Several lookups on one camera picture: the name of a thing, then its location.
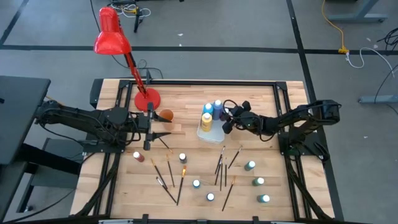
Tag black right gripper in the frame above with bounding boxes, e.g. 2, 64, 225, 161
222, 101, 261, 135

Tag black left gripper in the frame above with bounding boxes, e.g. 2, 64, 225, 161
136, 101, 173, 152

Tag large yellow paint bottle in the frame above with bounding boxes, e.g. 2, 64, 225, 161
200, 112, 214, 133

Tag thin brush orange ferrule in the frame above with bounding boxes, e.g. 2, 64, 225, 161
150, 158, 169, 190

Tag brush gold ferrule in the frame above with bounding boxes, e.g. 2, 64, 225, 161
176, 165, 188, 207

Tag black brush silver ferrule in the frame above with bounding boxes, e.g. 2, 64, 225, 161
155, 176, 178, 204

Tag large light blue paint bottle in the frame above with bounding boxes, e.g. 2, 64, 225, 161
202, 102, 215, 116

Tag peach plastic cup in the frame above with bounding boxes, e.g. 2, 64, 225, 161
158, 108, 175, 131

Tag thin brush tan tip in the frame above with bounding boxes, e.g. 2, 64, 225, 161
158, 137, 174, 154

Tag white plastic bin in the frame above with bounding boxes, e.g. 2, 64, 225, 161
196, 101, 228, 144

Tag flat brush tan bristles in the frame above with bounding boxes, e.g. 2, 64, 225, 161
221, 175, 237, 212

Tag red desk lamp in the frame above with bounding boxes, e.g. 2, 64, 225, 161
93, 6, 162, 113

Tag white label strip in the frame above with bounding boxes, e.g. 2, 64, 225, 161
98, 219, 134, 224

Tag black floor stand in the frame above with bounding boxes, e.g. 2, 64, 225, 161
132, 14, 144, 34

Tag black desk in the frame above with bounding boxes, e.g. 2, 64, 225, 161
0, 75, 52, 166

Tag grey table foot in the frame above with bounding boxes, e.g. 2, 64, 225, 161
357, 94, 398, 105

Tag grey table leg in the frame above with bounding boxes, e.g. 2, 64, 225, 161
327, 0, 389, 24

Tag floor cable bundle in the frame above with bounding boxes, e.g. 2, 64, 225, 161
108, 0, 152, 19

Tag black desk leg frame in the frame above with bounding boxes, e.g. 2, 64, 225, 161
0, 138, 85, 218

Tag yellow extension cable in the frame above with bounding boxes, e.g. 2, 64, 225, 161
321, 0, 349, 55

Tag white floor cable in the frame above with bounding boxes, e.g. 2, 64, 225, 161
345, 46, 396, 78

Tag black floor cables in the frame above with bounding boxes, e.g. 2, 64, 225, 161
376, 26, 398, 52

